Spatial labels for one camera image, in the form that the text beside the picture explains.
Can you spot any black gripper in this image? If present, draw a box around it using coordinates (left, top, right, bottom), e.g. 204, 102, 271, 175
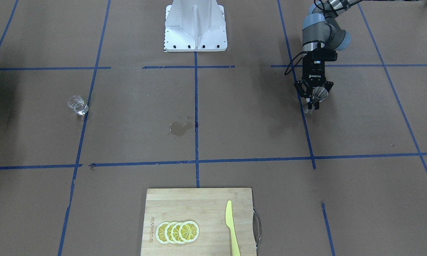
294, 59, 334, 110

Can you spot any steel measuring jigger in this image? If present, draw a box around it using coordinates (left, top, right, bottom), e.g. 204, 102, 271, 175
303, 86, 329, 114

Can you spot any clear glass shaker cup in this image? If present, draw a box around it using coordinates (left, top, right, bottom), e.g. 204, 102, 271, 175
67, 95, 89, 116

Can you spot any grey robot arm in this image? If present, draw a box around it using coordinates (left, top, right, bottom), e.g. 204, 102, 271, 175
294, 0, 360, 114

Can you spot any yellow plastic knife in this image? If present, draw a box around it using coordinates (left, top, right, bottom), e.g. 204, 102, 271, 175
225, 200, 241, 256

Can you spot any bamboo cutting board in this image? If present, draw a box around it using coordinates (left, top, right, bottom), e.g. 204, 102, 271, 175
140, 188, 257, 256

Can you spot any lemon slice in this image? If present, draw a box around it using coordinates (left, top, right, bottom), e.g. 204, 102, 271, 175
164, 222, 178, 244
180, 220, 200, 242
156, 222, 169, 244
169, 222, 185, 244

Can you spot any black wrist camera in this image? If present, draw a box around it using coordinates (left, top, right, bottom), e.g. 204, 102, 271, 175
306, 48, 337, 62

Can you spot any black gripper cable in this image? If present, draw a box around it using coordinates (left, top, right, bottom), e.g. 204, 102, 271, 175
284, 51, 308, 76

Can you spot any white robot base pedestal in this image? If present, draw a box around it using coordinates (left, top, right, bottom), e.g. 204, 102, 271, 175
164, 0, 228, 52

